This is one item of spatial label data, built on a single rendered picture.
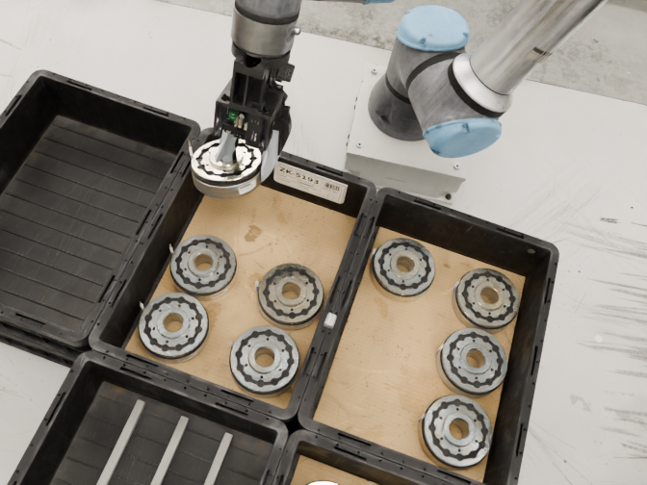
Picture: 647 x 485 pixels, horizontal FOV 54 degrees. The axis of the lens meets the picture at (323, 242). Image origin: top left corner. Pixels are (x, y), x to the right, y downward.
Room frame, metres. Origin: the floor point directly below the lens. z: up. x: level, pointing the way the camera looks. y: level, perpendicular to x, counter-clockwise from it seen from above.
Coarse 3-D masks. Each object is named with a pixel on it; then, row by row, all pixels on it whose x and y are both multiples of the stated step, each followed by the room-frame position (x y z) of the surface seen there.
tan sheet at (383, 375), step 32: (448, 256) 0.51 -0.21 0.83; (448, 288) 0.45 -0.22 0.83; (352, 320) 0.36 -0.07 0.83; (384, 320) 0.37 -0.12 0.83; (416, 320) 0.38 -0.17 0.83; (448, 320) 0.40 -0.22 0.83; (512, 320) 0.42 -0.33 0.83; (352, 352) 0.31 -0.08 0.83; (384, 352) 0.32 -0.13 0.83; (416, 352) 0.33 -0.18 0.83; (352, 384) 0.26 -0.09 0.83; (384, 384) 0.27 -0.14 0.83; (416, 384) 0.28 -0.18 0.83; (320, 416) 0.20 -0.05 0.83; (352, 416) 0.21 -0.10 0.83; (384, 416) 0.22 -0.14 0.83; (416, 416) 0.23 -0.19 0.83; (416, 448) 0.19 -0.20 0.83; (480, 480) 0.16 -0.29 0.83
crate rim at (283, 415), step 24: (312, 168) 0.56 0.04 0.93; (168, 192) 0.47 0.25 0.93; (360, 216) 0.50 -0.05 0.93; (144, 240) 0.38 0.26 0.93; (120, 288) 0.30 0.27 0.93; (336, 288) 0.37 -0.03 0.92; (96, 336) 0.23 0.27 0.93; (120, 360) 0.20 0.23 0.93; (144, 360) 0.21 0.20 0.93; (312, 360) 0.26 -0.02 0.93; (192, 384) 0.19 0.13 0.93; (216, 384) 0.20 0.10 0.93; (264, 408) 0.18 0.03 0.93; (288, 408) 0.18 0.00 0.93
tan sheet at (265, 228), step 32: (256, 192) 0.56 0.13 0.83; (192, 224) 0.47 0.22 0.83; (224, 224) 0.48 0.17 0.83; (256, 224) 0.50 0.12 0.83; (288, 224) 0.51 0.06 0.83; (320, 224) 0.52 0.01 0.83; (352, 224) 0.53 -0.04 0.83; (256, 256) 0.44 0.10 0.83; (288, 256) 0.45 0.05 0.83; (320, 256) 0.46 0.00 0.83; (160, 288) 0.35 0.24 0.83; (224, 320) 0.32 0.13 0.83; (256, 320) 0.33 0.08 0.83; (224, 352) 0.27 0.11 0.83; (224, 384) 0.22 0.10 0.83
